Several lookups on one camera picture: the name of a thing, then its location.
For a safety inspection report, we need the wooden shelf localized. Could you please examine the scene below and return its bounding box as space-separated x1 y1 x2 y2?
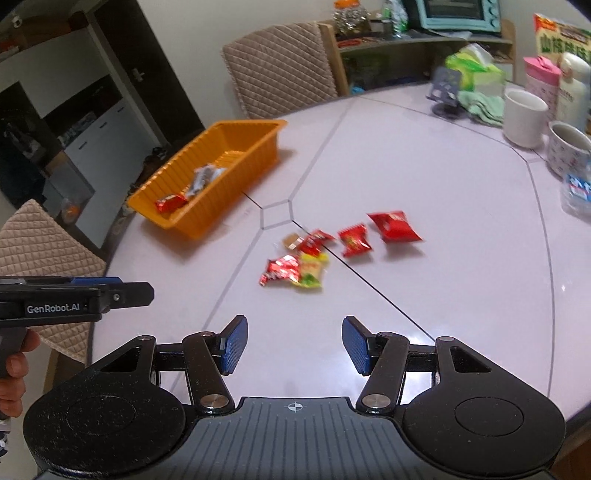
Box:
318 18 517 97

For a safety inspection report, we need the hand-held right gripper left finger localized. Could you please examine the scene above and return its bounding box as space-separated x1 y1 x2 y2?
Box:
88 315 249 415

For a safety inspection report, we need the shiny red snack packet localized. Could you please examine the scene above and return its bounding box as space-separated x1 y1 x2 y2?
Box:
259 255 303 288

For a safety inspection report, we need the silver snack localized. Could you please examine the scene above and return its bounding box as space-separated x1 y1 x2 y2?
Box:
187 165 227 197

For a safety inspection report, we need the small red snack packet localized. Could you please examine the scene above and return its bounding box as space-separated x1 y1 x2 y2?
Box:
338 224 373 258

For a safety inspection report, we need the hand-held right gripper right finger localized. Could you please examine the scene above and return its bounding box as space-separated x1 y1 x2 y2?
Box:
342 316 502 415

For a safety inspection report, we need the orange plastic tray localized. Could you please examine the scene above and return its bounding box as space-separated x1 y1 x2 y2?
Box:
127 119 288 241

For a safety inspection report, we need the dark door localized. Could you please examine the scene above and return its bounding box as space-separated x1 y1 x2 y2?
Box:
95 0 206 148

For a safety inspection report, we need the green tissue box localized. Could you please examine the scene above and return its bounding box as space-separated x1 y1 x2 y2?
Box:
444 44 506 95

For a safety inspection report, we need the white mug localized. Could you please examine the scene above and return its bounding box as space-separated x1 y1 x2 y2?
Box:
502 89 549 149

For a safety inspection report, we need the teal toaster oven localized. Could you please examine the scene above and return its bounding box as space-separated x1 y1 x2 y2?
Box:
413 0 502 35

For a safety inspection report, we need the large red snack packet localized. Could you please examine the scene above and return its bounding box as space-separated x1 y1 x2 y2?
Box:
367 211 423 244

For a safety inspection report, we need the glass fish tank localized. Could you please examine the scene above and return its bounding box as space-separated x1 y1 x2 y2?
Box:
46 171 95 222

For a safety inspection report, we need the white cabinet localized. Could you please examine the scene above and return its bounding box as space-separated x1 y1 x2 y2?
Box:
0 11 160 252

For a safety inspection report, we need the jar with orange lid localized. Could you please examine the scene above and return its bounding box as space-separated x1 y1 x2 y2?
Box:
333 0 370 38

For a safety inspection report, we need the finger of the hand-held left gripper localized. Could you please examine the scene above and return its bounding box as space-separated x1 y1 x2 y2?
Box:
99 282 155 309
69 276 123 288

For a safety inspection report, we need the white bottle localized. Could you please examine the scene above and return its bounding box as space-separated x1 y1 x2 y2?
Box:
556 52 591 134

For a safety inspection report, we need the person's left hand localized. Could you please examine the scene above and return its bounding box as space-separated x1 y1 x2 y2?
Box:
0 330 42 418

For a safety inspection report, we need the beige quilted chair back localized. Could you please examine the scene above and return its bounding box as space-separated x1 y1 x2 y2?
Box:
222 21 340 120

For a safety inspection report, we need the pink cup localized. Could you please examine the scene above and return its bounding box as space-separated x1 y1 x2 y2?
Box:
523 55 561 114

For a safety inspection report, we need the row of shoes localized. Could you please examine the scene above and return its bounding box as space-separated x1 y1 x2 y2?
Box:
139 145 176 181

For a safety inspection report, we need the yellow green snack packet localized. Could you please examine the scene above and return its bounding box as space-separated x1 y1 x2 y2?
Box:
295 251 331 291

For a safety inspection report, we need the red gold candy packet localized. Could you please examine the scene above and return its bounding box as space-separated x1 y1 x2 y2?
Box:
156 194 189 214

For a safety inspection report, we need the dark red snack packet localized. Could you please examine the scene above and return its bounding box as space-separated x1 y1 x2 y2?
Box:
300 229 337 258

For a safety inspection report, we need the patterned mug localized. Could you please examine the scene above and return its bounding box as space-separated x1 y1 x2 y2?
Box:
547 121 591 178

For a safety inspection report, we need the green cloth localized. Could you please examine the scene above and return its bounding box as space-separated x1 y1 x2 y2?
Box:
457 90 505 127

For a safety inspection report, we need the clear plastic packet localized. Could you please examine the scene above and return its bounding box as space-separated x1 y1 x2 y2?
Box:
560 171 591 217

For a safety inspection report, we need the grey phone stand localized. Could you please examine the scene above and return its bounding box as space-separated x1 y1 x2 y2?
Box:
426 66 465 120

